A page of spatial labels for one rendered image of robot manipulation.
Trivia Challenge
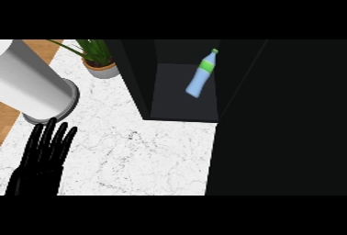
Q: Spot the green plant in grey pot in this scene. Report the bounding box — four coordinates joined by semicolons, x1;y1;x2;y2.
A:
45;39;122;80

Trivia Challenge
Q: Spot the pale blue water bottle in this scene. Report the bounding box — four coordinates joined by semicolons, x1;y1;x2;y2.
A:
184;48;219;99

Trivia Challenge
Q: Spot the white and grey cylinder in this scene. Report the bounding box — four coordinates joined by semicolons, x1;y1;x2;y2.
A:
0;39;80;126

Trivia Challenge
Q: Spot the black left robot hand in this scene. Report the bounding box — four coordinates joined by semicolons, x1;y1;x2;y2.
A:
4;117;78;196

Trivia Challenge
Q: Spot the dark grey cabinet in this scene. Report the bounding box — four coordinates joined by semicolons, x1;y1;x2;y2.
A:
104;39;268;124

